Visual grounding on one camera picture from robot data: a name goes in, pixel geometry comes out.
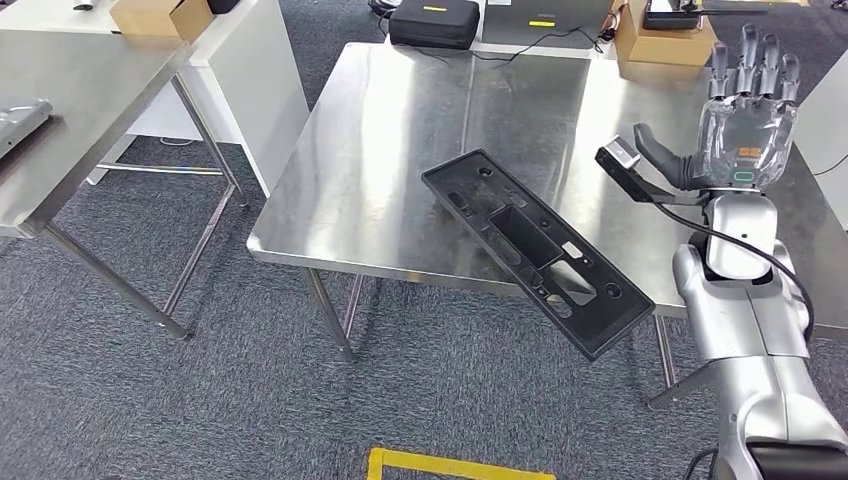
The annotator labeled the stainless steel workbench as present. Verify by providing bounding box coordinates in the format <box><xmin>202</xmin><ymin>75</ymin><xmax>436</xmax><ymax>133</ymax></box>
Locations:
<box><xmin>246</xmin><ymin>42</ymin><xmax>848</xmax><ymax>409</ymax></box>

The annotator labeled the thin black torso cable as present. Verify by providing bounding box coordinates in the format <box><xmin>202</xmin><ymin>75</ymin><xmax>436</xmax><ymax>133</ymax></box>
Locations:
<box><xmin>682</xmin><ymin>447</ymin><xmax>720</xmax><ymax>480</ymax></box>

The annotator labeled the large cardboard box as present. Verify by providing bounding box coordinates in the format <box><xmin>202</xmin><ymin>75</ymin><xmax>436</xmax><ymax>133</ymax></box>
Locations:
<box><xmin>614</xmin><ymin>0</ymin><xmax>720</xmax><ymax>68</ymax></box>

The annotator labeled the grey stamped metal panel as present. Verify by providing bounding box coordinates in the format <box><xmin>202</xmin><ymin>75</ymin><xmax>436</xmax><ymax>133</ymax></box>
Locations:
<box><xmin>0</xmin><ymin>99</ymin><xmax>54</xmax><ymax>160</ymax></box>

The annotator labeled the yellow floor tape square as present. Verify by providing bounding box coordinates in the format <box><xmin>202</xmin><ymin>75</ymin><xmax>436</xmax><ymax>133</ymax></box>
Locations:
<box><xmin>366</xmin><ymin>447</ymin><xmax>558</xmax><ymax>480</ymax></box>

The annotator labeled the black plastic panel part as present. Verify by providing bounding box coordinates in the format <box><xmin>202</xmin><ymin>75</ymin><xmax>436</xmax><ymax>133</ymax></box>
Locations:
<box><xmin>421</xmin><ymin>148</ymin><xmax>657</xmax><ymax>362</ymax></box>

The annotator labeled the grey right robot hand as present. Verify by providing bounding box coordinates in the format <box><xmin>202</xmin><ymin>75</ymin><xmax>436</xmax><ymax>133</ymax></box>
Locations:
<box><xmin>632</xmin><ymin>24</ymin><xmax>802</xmax><ymax>193</ymax></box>

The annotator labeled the white cabinet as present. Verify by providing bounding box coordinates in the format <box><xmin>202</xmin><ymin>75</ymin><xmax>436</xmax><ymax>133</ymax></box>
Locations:
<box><xmin>0</xmin><ymin>0</ymin><xmax>311</xmax><ymax>198</ymax></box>

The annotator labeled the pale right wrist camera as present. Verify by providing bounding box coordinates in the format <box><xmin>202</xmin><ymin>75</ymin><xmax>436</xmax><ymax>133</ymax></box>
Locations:
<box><xmin>604</xmin><ymin>135</ymin><xmax>643</xmax><ymax>170</ymax></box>

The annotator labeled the black device with antenna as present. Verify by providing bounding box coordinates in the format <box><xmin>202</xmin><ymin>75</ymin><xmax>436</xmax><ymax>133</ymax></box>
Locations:
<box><xmin>642</xmin><ymin>0</ymin><xmax>770</xmax><ymax>31</ymax></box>

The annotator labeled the black desk cable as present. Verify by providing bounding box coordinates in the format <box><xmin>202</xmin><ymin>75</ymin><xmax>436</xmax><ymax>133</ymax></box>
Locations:
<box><xmin>410</xmin><ymin>26</ymin><xmax>607</xmax><ymax>64</ymax></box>

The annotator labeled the white furniture panel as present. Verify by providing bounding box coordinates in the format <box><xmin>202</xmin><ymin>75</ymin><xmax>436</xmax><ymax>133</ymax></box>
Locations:
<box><xmin>793</xmin><ymin>49</ymin><xmax>848</xmax><ymax>233</ymax></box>

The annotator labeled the black carry case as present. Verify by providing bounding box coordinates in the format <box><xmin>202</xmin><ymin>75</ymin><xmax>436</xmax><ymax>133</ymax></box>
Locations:
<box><xmin>388</xmin><ymin>0</ymin><xmax>482</xmax><ymax>51</ymax></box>

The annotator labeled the black right camera bracket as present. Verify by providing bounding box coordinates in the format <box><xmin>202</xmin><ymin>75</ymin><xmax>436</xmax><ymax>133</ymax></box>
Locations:
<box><xmin>594</xmin><ymin>145</ymin><xmax>710</xmax><ymax>207</ymax></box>

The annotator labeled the stainless steel table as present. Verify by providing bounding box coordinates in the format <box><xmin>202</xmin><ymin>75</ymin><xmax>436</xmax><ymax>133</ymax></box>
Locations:
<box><xmin>0</xmin><ymin>29</ymin><xmax>252</xmax><ymax>340</ymax></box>

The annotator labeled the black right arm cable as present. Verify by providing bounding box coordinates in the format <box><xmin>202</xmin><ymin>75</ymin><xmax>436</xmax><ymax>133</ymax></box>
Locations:
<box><xmin>652</xmin><ymin>198</ymin><xmax>816</xmax><ymax>346</ymax></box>

